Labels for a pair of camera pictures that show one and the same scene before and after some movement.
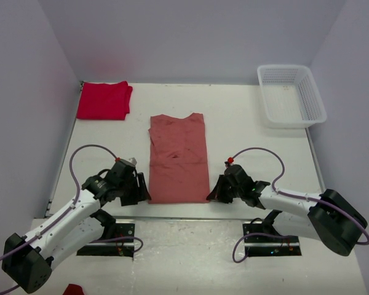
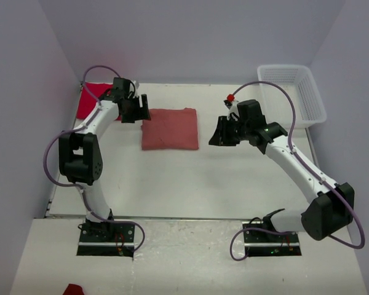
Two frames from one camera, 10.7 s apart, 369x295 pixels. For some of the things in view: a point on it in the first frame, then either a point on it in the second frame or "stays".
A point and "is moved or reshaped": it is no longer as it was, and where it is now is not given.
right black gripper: [218, 193] to [221, 136]
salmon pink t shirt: [178, 164] is moved or reshaped
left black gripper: [140, 193] to [140, 114]
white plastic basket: [291, 96] stays
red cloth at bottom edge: [73, 289] stays
